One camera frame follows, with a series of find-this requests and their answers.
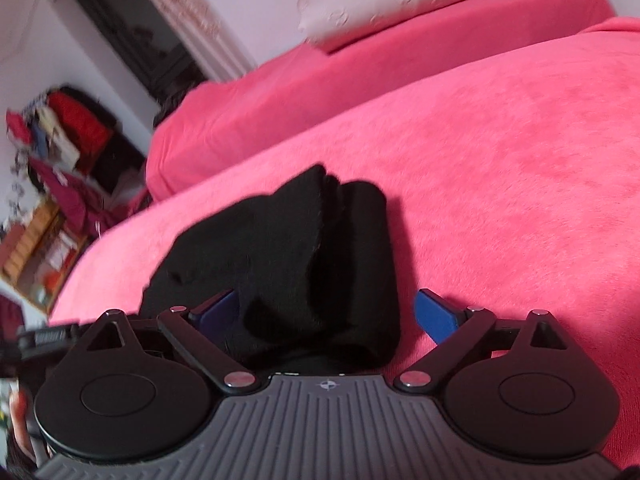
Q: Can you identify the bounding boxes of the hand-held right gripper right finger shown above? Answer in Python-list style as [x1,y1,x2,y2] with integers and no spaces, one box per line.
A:
[392,288,581,395]

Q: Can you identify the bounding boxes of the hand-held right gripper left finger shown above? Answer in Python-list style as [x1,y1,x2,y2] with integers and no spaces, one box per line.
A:
[62,288,261,395]

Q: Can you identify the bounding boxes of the black knit pants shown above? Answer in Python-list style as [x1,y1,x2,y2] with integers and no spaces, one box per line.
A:
[139,162,402,377]

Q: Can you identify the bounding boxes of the wooden shelf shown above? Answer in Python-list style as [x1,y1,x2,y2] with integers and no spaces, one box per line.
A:
[0,199,92,312]

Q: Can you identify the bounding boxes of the pink fleece blanket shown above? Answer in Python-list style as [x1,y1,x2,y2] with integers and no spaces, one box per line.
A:
[49,16,640,468]

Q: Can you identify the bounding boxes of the hanging clothes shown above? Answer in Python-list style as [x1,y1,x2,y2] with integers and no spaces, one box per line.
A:
[5,85,152,233]

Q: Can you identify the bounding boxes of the pink bed sheet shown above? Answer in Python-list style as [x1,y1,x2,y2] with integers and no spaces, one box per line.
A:
[145,0,615,201]

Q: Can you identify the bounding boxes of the dark window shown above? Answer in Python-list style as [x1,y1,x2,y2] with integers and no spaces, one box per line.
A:
[69,0,211,105]

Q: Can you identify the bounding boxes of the pale patterned curtain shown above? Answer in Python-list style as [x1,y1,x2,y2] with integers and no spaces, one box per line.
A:
[125,0,257,82]

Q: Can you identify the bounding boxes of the pale pink satin pillow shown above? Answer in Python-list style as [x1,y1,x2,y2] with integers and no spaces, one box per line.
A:
[297,0,476,53]

